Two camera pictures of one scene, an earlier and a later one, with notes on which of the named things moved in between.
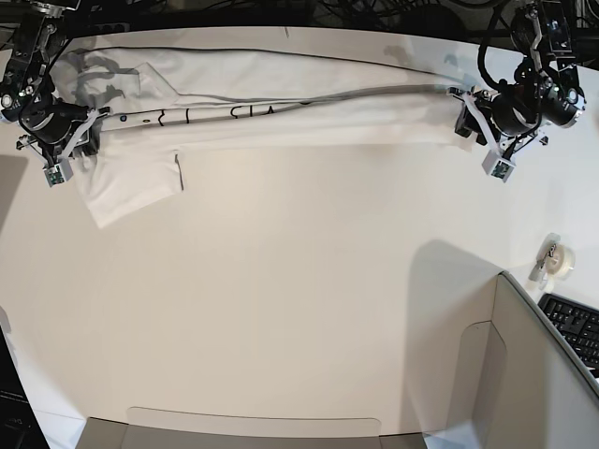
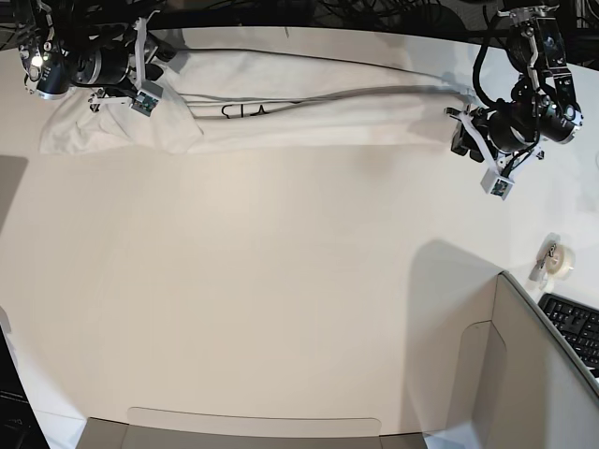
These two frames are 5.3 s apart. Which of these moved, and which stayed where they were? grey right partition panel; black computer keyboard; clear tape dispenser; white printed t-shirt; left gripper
Moved: left gripper; white printed t-shirt
Stayed: grey right partition panel; black computer keyboard; clear tape dispenser
